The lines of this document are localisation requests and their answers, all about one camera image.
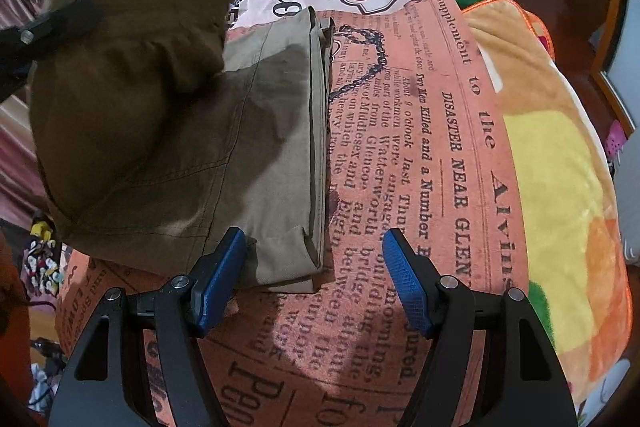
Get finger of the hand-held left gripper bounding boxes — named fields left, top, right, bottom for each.
left=0, top=0, right=107, bottom=102

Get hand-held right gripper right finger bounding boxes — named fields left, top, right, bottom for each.
left=381, top=228, right=573, bottom=427

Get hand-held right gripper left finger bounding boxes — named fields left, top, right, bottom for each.
left=47, top=227, right=247, bottom=427

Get khaki pants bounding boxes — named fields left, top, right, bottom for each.
left=27, top=0, right=335, bottom=294

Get pink striped curtain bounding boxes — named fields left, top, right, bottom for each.
left=0, top=0, right=56, bottom=218

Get newspaper print blanket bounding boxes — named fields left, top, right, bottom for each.
left=55, top=0, right=531, bottom=427

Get dark patterned cloth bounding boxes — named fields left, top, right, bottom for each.
left=27, top=219, right=68, bottom=303

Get colourful fleece blanket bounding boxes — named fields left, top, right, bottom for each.
left=440, top=0, right=633, bottom=427

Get white cabinet with stickers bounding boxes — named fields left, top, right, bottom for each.
left=612, top=157, right=640, bottom=263

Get pink slipper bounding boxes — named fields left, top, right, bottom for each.
left=604, top=122, right=627, bottom=160

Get frosted door with heart stickers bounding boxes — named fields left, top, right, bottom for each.
left=592, top=27, right=640, bottom=128

